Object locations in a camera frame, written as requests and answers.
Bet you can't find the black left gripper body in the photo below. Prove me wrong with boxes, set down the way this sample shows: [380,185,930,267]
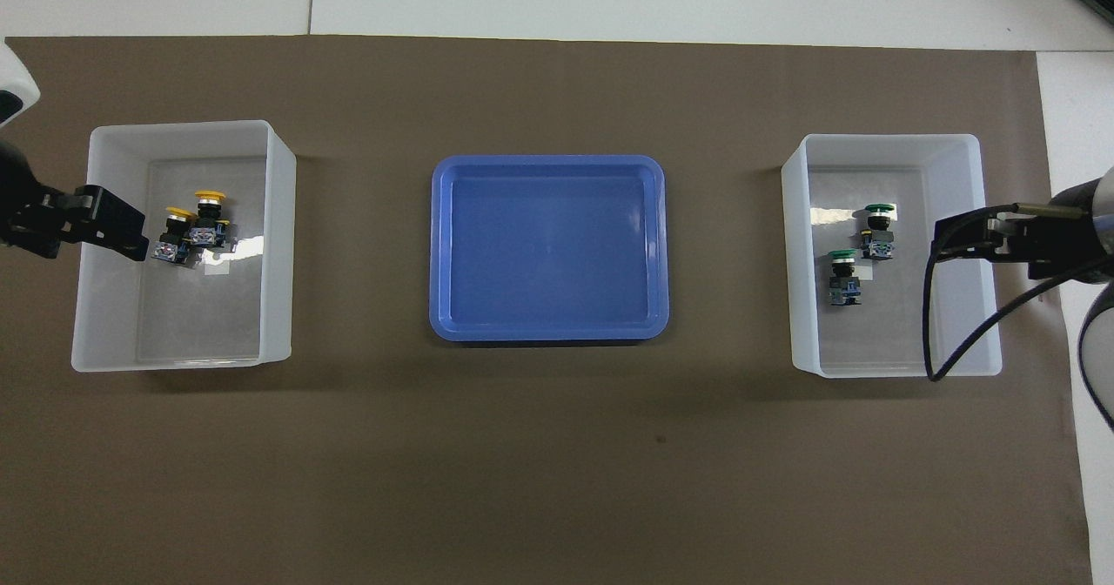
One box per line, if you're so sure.
[0,137,79,220]

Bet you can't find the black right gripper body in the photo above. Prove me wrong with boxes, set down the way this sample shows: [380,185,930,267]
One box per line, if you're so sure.
[1001,180,1108,264]

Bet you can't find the yellow push button switch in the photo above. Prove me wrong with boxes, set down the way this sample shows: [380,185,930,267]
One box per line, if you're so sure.
[190,189,238,251]
[152,206,199,266]

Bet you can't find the green push button switch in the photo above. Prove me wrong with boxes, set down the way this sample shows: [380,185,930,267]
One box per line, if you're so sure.
[860,204,898,261]
[827,249,865,307]

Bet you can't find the translucent white plastic box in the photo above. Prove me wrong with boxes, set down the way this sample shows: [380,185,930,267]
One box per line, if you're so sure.
[71,120,298,373]
[781,134,1003,380]

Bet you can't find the blue plastic tray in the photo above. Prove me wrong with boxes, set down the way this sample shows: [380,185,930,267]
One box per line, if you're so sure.
[429,154,670,343]

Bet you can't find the brown table mat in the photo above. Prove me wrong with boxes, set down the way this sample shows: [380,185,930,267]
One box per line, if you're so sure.
[0,35,1093,585]

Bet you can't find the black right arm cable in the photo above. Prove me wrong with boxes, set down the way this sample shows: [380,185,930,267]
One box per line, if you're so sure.
[924,205,1114,384]

